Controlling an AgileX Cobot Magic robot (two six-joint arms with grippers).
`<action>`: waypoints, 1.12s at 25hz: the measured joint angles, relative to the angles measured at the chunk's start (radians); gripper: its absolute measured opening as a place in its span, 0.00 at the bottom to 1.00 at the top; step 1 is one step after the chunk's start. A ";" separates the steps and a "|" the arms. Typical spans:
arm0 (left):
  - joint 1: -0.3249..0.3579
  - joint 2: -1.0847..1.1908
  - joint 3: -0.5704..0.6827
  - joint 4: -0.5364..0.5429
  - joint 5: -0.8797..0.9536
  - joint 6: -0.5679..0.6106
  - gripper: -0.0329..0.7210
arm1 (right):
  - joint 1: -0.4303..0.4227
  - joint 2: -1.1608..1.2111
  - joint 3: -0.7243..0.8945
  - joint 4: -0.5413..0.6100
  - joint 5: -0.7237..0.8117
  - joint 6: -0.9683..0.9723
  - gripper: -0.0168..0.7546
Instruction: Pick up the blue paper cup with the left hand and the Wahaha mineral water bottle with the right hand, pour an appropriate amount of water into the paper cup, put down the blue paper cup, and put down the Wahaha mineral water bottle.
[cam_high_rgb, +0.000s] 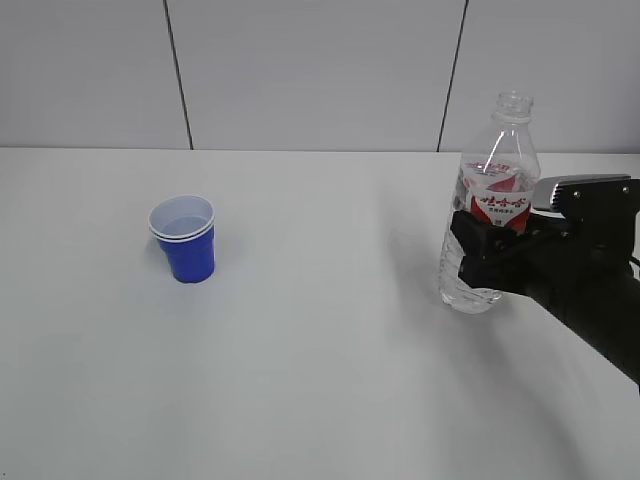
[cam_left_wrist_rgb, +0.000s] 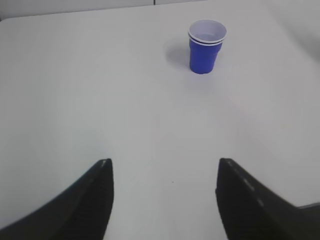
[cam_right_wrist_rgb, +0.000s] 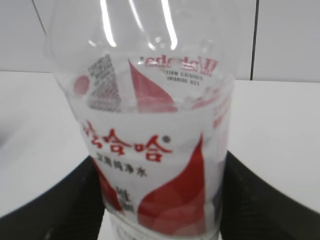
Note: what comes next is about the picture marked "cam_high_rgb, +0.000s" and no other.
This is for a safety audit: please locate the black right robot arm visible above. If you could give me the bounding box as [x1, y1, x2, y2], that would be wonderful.
[450, 211, 639, 382]

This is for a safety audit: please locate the clear Wahaha water bottle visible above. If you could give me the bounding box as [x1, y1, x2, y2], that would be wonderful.
[438, 91, 541, 314]

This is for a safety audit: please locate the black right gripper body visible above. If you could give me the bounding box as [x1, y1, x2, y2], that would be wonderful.
[458, 214, 635, 296]

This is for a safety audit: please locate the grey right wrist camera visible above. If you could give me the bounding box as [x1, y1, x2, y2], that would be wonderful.
[531, 174, 639, 256]

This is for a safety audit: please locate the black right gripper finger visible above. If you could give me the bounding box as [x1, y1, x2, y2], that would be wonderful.
[450, 211, 523, 260]

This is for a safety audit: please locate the blue paper cup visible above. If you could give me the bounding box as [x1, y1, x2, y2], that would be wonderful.
[148, 195, 215, 283]

